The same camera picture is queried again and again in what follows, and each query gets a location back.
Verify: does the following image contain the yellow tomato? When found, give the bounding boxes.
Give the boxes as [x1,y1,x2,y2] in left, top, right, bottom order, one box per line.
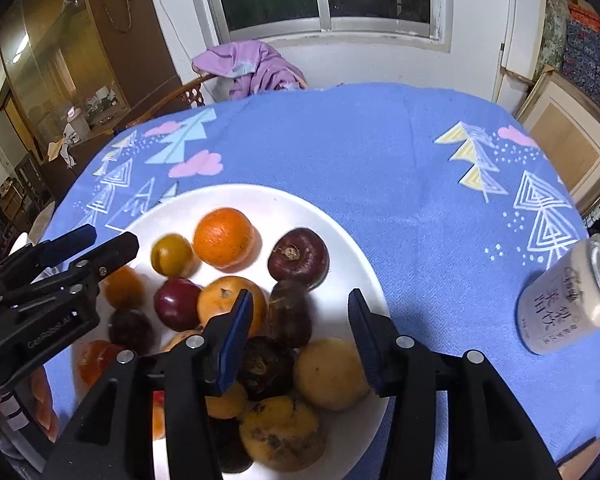
[150,233,197,277]

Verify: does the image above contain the dark red plum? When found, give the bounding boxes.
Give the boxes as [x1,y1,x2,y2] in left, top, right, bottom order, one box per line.
[153,277,202,332]
[107,308,156,356]

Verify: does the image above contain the wooden glass cabinet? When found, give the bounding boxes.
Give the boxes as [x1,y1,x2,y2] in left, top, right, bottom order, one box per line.
[0,0,181,136]

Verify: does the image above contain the blue printed tablecloth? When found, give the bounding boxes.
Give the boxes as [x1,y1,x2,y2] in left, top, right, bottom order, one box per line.
[40,82,600,466]

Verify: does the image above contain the yellow speckled pear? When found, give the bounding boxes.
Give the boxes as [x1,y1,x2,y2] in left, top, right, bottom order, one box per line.
[239,396,327,472]

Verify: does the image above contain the person's left hand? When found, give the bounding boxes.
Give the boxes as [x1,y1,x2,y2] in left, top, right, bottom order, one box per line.
[30,367,59,444]

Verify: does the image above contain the wooden picture frame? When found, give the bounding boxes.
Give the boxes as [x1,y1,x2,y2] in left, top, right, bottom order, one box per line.
[515,65,600,217]

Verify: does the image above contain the pale tan pear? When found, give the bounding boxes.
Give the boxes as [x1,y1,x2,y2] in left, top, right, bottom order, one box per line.
[293,337,372,412]

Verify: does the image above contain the dark wooden chair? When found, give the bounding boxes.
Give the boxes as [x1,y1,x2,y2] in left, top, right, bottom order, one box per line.
[10,152,47,203]

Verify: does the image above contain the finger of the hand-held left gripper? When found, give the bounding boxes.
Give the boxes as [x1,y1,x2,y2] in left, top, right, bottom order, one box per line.
[30,231,140,307]
[0,224,98,306]

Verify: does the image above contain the purple cloth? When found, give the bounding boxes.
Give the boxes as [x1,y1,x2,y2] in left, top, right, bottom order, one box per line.
[191,40,308,103]

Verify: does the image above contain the orange tan pear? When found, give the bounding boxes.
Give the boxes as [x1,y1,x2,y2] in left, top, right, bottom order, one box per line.
[197,275,268,341]

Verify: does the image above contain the orange mandarin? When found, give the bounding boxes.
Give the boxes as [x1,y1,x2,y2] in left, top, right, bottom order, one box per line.
[193,207,256,268]
[76,340,126,386]

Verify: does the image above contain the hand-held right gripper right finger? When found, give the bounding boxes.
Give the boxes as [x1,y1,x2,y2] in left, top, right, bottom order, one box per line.
[347,288,563,480]

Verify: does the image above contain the mottled green panel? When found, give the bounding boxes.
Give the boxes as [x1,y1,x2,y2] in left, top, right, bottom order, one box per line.
[537,0,573,83]

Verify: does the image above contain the white plate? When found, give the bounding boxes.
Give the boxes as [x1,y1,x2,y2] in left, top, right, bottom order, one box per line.
[72,183,394,480]

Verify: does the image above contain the pile of white containers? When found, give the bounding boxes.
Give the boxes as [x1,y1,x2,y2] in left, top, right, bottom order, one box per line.
[62,85,131,136]

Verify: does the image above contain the pale drink can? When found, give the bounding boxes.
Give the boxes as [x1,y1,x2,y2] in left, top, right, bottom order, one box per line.
[517,233,600,356]

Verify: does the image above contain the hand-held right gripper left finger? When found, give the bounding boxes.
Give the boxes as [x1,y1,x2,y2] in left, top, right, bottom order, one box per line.
[40,289,255,480]

